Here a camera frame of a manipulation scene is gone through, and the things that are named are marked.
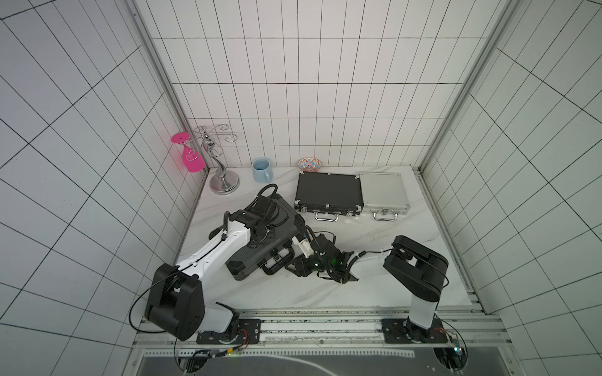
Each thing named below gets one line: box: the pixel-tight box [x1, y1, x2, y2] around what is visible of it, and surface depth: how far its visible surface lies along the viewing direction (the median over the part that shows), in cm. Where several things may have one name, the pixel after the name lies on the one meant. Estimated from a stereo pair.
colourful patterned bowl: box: [297, 156, 323, 173], surface depth 121 cm
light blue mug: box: [252, 157, 274, 184], surface depth 113 cm
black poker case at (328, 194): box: [294, 170, 365, 222], surface depth 105 cm
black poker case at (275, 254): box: [224, 194, 306, 281], surface depth 84 cm
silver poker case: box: [359, 171, 411, 222], surface depth 103 cm
